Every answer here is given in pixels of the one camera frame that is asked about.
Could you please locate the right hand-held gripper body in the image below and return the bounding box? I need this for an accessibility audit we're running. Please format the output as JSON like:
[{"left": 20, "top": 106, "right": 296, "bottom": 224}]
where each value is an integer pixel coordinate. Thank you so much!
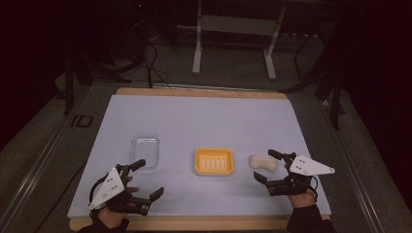
[{"left": 265, "top": 152, "right": 336, "bottom": 197}]

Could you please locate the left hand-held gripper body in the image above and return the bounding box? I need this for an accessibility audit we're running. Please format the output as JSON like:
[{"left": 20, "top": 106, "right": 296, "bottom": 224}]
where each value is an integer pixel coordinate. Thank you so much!
[{"left": 88, "top": 163, "right": 152, "bottom": 216}]

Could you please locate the beige soap bar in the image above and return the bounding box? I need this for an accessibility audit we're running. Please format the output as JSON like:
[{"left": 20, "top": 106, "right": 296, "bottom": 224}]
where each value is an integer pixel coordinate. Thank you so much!
[{"left": 248, "top": 153, "right": 279, "bottom": 173}]

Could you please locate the yellow soap dish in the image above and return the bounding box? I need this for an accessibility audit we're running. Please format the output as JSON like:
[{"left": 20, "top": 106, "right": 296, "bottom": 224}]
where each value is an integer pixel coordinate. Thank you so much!
[{"left": 193, "top": 147, "right": 235, "bottom": 177}]

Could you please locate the person's left hand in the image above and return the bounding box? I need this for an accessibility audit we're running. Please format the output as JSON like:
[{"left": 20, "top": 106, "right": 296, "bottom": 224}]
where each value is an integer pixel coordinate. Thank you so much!
[{"left": 96, "top": 176, "right": 141, "bottom": 229}]

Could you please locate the person's right hand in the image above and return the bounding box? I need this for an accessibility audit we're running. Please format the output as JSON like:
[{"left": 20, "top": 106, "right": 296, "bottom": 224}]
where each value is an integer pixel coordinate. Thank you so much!
[{"left": 283, "top": 161, "right": 318, "bottom": 209}]

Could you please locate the clear plastic tray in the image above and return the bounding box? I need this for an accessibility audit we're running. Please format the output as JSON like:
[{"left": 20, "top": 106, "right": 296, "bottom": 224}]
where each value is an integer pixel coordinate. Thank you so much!
[{"left": 128, "top": 133, "right": 161, "bottom": 170}]

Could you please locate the black tripod stand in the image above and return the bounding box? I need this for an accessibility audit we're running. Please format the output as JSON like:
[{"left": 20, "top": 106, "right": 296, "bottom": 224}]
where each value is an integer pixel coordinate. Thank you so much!
[
  {"left": 280, "top": 30, "right": 347, "bottom": 131},
  {"left": 56, "top": 52, "right": 133, "bottom": 117}
]

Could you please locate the light blue table mat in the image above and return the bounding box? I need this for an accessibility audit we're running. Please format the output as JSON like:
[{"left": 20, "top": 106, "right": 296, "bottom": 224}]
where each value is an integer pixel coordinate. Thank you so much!
[{"left": 66, "top": 94, "right": 332, "bottom": 218}]

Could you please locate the white metal stand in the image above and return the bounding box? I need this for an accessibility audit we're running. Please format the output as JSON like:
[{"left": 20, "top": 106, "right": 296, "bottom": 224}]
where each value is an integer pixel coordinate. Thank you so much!
[{"left": 191, "top": 0, "right": 289, "bottom": 82}]

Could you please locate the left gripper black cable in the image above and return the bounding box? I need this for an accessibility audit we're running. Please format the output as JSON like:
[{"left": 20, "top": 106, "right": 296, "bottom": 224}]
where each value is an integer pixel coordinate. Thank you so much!
[{"left": 87, "top": 180, "right": 110, "bottom": 210}]

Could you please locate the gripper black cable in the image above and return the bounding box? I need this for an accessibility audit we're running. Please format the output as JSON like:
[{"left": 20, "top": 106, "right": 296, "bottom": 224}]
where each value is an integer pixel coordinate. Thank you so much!
[
  {"left": 87, "top": 180, "right": 110, "bottom": 210},
  {"left": 308, "top": 175, "right": 321, "bottom": 199}
]

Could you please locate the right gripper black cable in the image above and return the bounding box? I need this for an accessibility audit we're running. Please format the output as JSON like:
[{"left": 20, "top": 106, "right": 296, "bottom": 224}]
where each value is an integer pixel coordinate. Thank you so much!
[{"left": 308, "top": 175, "right": 321, "bottom": 199}]

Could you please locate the metal floor rail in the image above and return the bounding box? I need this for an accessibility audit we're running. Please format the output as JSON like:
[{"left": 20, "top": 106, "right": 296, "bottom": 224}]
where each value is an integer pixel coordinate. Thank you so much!
[
  {"left": 319, "top": 98, "right": 388, "bottom": 233},
  {"left": 0, "top": 120, "right": 84, "bottom": 231}
]

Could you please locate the black floor cable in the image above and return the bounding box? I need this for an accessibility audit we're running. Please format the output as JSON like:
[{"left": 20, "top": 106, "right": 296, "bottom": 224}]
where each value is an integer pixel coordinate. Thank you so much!
[{"left": 141, "top": 41, "right": 172, "bottom": 90}]

